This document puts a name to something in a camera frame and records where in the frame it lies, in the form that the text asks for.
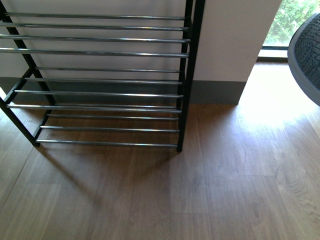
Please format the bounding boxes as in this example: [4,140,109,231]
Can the grey knit sneaker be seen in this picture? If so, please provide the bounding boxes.
[287,12,320,105]

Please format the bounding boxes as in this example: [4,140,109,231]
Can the black metal shoe rack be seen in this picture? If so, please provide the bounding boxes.
[0,0,206,152]

